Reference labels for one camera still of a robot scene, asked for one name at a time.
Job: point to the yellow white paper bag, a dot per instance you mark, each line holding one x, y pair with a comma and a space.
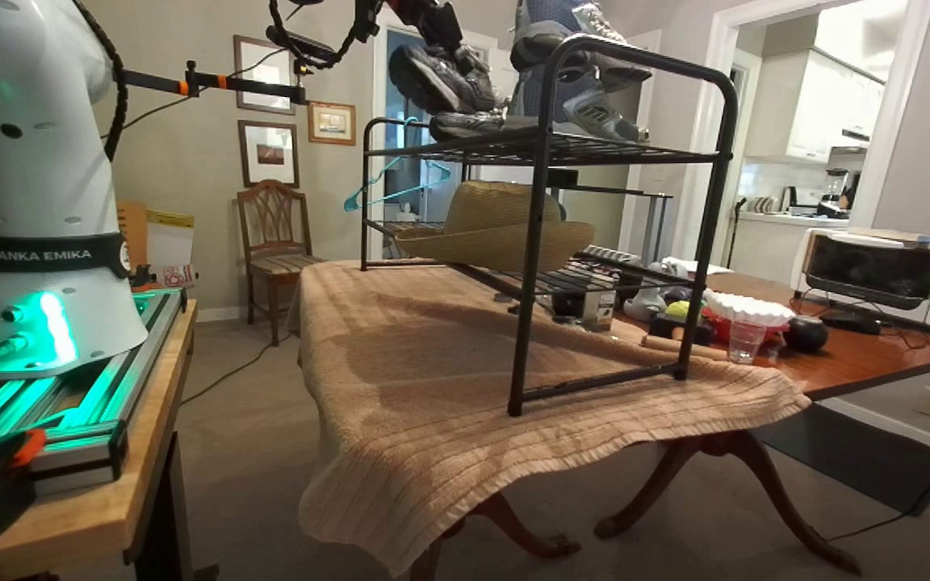
169, 246

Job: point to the white kitchen cabinet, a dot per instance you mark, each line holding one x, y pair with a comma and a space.
831, 101

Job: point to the brown wooden chair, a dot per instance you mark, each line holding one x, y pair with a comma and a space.
274, 221

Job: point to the clear glass jar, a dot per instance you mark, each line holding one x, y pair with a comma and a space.
598, 308

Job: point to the dark framed wall picture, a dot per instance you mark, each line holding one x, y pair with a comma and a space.
268, 154

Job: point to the black floor mat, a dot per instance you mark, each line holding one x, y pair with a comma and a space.
864, 456

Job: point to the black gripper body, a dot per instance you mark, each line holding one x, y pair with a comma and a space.
436, 21

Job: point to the coffee maker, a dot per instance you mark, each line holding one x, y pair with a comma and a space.
843, 178

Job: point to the black stereo camera bar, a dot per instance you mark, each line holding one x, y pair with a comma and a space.
300, 45

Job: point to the tan woven table cloth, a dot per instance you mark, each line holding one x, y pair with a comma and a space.
434, 365

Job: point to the small black jar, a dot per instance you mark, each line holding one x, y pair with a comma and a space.
567, 308

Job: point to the black round object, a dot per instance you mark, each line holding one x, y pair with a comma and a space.
809, 338

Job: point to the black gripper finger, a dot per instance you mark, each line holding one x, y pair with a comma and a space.
453, 58
484, 65

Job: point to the green ball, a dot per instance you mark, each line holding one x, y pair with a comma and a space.
680, 310

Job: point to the orange black clamp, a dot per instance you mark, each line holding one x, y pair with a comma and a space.
26, 450

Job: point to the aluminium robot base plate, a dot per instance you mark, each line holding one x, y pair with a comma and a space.
79, 407

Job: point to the dark wooden dining table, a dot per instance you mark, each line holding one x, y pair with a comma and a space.
864, 358

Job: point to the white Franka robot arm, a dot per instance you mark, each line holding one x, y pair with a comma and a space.
23, 162

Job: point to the black metal shoe rack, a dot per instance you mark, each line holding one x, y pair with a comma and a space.
533, 270

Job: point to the small gold framed picture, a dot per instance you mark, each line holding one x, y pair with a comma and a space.
330, 122

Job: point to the computer keyboard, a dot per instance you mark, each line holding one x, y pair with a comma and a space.
638, 265

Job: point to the white toaster oven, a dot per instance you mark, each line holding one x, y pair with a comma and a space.
874, 275

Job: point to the blue plastic clothes hanger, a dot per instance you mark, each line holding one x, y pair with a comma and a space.
378, 197

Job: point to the black camera boom stand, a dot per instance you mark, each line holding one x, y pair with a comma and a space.
242, 85

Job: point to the large framed wall picture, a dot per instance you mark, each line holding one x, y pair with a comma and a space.
261, 74

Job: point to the blue grey running sneaker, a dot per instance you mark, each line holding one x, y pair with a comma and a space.
597, 65
605, 114

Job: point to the wooden robot mounting stand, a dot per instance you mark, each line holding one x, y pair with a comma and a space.
111, 504

